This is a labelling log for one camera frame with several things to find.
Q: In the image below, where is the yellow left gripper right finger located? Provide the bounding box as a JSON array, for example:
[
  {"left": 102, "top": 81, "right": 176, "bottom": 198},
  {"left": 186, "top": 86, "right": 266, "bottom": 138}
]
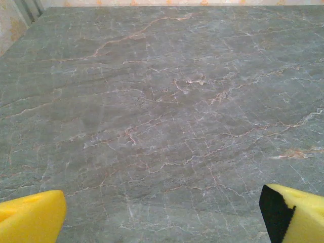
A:
[{"left": 259, "top": 184, "right": 324, "bottom": 243}]

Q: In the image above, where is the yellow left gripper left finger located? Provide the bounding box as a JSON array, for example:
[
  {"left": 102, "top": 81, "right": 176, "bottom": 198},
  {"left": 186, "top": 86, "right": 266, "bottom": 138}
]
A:
[{"left": 0, "top": 190, "right": 67, "bottom": 243}]

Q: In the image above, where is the aluminium frame post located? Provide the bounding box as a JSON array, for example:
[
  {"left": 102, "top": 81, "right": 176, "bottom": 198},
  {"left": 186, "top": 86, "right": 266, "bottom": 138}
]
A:
[{"left": 14, "top": 0, "right": 46, "bottom": 27}]

